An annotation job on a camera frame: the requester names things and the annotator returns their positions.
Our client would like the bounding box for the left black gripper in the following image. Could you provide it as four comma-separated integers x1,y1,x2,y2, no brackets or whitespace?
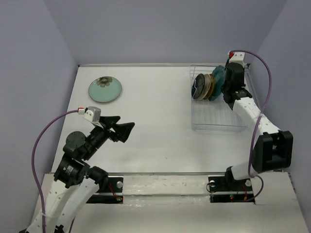
83,115,136,159

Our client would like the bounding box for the teal scalloped plate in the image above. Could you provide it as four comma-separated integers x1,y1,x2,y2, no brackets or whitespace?
208,66,225,101

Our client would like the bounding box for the yellow amber plate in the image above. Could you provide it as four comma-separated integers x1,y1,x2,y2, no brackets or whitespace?
205,74,216,100

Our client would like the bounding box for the cream plate with black spot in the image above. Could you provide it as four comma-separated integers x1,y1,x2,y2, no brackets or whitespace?
199,74,213,100

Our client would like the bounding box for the light green floral plate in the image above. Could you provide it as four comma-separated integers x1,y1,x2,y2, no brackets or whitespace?
88,76,122,103

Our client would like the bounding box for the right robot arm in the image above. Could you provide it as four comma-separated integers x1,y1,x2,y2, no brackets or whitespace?
222,62,294,190

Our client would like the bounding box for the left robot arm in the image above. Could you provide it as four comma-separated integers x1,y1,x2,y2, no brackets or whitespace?
24,108,135,233

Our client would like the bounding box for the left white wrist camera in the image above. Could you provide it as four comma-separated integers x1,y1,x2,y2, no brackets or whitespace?
78,106,101,126

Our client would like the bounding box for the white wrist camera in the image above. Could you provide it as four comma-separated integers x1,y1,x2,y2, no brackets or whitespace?
228,51,245,67
78,106,101,126

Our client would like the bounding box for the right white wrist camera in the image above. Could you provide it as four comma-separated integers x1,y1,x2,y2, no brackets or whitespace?
228,51,245,67

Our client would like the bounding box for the white wire dish rack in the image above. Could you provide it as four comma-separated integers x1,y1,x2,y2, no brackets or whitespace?
190,65,247,133

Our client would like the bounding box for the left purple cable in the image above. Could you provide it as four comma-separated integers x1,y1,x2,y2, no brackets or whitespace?
31,109,81,233

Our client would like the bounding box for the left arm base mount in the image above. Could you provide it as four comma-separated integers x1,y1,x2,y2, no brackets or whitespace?
87,176,123,204

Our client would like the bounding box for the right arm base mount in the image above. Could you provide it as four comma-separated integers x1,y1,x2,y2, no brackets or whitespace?
206,176,255,203

